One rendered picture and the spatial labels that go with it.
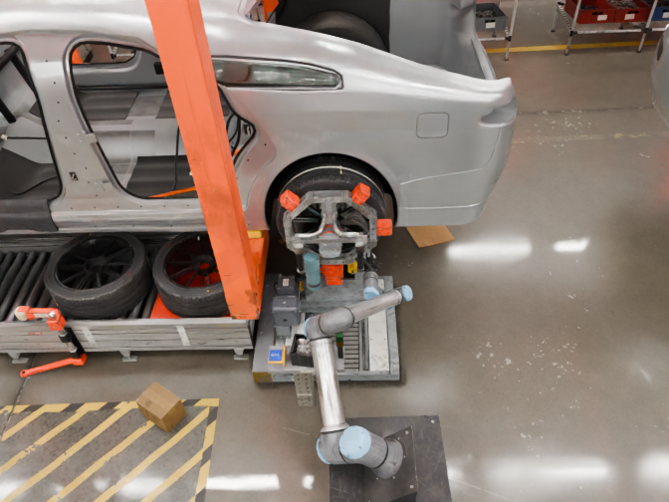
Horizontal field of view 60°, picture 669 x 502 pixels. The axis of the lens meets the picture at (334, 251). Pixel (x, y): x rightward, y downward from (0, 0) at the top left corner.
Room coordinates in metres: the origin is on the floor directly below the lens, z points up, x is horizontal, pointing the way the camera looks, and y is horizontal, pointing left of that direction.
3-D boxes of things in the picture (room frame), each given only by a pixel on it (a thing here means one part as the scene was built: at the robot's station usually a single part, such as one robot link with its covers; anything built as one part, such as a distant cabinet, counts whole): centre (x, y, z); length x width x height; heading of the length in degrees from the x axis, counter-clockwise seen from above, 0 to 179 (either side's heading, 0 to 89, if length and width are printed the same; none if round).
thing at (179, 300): (2.69, 0.86, 0.39); 0.66 x 0.66 x 0.24
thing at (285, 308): (2.49, 0.33, 0.26); 0.42 x 0.18 x 0.35; 177
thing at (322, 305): (2.69, 0.00, 0.13); 0.50 x 0.36 x 0.10; 87
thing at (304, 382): (1.91, 0.23, 0.21); 0.10 x 0.10 x 0.42; 87
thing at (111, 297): (2.73, 1.58, 0.39); 0.66 x 0.66 x 0.24
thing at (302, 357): (1.90, 0.17, 0.51); 0.20 x 0.14 x 0.13; 78
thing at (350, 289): (2.69, 0.00, 0.32); 0.40 x 0.30 x 0.28; 87
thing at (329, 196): (2.52, 0.01, 0.85); 0.54 x 0.07 x 0.54; 87
